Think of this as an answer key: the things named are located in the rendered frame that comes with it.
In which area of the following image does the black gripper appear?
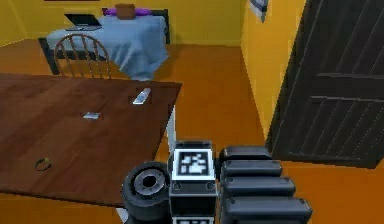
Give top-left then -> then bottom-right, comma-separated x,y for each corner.
121,161 -> 172,224

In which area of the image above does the bed with blue blanket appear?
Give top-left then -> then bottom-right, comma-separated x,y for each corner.
37,8 -> 170,81

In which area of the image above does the brown wooden table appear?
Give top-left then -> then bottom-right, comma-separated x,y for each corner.
0,72 -> 183,224

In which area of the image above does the grey remote control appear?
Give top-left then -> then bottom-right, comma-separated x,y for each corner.
132,87 -> 152,106

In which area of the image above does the brown wooden chair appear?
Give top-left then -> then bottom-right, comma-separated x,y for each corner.
54,33 -> 112,80

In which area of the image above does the purple pillow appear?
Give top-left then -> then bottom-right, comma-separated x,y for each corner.
102,7 -> 153,17

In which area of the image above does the brown box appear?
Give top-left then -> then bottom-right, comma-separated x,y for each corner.
114,3 -> 136,21

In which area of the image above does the black laptop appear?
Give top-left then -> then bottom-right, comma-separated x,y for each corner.
64,13 -> 103,32

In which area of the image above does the dark panelled room door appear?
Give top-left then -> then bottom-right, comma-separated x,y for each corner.
265,0 -> 384,169

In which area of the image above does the small dark ring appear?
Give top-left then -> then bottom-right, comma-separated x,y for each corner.
35,157 -> 53,172

